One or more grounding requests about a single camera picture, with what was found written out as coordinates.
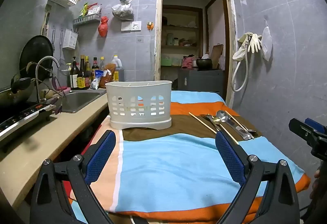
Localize hanging kitchen knife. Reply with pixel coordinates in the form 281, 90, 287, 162
40, 4, 53, 36

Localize cooking oil jug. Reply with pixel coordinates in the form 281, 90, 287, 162
111, 55, 125, 82

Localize person's right hand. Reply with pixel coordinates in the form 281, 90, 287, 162
310, 167, 322, 199

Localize dark sauce bottle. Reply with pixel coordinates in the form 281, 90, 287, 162
85, 56, 93, 85
77, 55, 89, 89
91, 57, 100, 78
69, 57, 80, 90

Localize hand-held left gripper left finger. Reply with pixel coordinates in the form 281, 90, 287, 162
29, 130, 116, 224

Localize red cloth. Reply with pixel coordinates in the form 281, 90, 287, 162
181, 55, 196, 69

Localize white mesh bag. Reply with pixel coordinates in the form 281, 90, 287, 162
261, 19, 273, 62

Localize red white snack packet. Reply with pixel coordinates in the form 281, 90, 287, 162
88, 4, 101, 16

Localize ornate steel spoon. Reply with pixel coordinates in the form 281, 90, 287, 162
231, 118, 259, 136

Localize white hanging box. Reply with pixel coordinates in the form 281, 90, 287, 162
62, 28, 78, 50

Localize cream cloth bag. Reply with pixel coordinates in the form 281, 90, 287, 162
232, 31, 253, 62

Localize striped blanket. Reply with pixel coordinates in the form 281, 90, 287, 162
68, 90, 311, 224

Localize red plastic bag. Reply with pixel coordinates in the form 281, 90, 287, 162
98, 16, 109, 38

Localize black wok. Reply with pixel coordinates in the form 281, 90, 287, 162
19, 35, 54, 79

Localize orange spice bag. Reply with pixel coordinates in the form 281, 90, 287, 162
98, 62, 116, 89

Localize white shower hose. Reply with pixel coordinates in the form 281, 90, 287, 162
231, 60, 249, 92

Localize steel faucet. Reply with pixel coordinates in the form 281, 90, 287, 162
35, 56, 61, 102

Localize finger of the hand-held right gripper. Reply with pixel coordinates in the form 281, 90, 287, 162
289, 118, 320, 143
305, 117, 327, 136

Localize green box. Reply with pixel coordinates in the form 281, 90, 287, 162
161, 57, 182, 66

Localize black pot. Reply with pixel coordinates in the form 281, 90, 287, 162
196, 58, 213, 71

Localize steel fork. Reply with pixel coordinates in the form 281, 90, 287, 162
199, 114, 221, 133

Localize white plastic utensil basket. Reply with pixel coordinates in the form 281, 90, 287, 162
105, 80, 172, 129

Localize grey plastic bag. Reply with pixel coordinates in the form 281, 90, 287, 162
111, 0, 135, 21

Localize blue white packet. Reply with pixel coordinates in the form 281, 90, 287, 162
90, 69, 107, 90

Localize wooden shelving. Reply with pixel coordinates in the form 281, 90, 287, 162
161, 4, 204, 67

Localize steel sink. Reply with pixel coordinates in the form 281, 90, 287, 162
62, 89, 107, 114

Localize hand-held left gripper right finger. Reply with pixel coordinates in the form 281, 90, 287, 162
215, 131, 300, 224

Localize metal wall shelf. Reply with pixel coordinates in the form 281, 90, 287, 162
73, 13, 102, 26

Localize grey cabinet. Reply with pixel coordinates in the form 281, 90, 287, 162
178, 68, 225, 98

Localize wooden chopstick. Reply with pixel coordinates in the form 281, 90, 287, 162
219, 124, 240, 145
225, 111, 254, 139
188, 112, 218, 135

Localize white wall socket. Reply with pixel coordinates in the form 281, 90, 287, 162
121, 20, 142, 32

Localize pale rubber gloves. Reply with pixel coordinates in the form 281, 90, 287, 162
246, 32, 262, 53

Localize white door frame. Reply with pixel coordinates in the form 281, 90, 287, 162
154, 0, 237, 110

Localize induction cooker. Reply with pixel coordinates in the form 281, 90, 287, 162
0, 101, 63, 148

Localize wooden cutting board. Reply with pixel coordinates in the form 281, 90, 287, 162
211, 44, 224, 69

